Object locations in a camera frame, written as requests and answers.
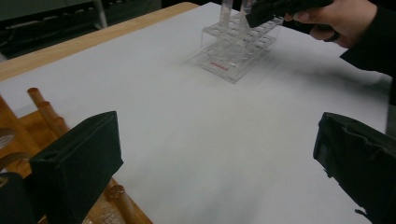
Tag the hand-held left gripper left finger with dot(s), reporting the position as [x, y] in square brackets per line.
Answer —
[77, 168]

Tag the clear acrylic test tube rack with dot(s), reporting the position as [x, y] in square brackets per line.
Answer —
[230, 59]

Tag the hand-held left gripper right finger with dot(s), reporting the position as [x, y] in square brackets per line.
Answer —
[358, 165]

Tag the white metal stand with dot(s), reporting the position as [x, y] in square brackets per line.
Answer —
[100, 15]

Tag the white table sheet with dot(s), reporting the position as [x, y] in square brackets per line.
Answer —
[202, 140]

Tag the wooden test tube rack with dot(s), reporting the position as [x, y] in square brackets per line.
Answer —
[18, 123]

